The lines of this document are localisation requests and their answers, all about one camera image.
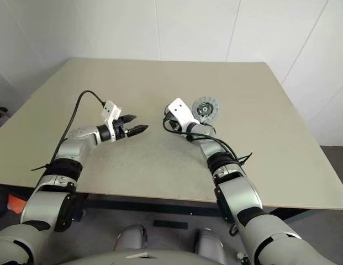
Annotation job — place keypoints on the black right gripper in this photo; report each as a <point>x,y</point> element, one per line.
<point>171,122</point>

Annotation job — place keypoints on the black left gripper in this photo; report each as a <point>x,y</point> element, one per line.
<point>121,129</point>

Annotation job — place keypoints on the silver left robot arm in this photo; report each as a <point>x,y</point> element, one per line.
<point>71,146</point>

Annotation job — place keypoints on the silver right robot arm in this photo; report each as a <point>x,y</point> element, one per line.
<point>237,193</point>

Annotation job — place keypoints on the black floor strip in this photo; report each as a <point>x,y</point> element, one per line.
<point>169,224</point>

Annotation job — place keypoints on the grey rounded robot leg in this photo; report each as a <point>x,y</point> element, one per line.
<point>131,237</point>
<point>211,243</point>

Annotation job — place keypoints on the grey robot torso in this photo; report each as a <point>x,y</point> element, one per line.
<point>149,256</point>

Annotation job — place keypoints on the orange floor object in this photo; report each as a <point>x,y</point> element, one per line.
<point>15,204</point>

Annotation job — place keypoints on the small white black device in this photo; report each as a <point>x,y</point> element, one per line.
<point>242,259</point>

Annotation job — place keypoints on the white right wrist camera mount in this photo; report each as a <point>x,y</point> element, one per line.
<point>182,110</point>

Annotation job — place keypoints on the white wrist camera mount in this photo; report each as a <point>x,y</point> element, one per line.
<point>182,110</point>
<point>110,109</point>

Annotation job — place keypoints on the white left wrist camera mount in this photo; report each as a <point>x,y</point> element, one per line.
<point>110,109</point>

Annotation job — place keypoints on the black table frame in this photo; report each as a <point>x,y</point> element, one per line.
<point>160,205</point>

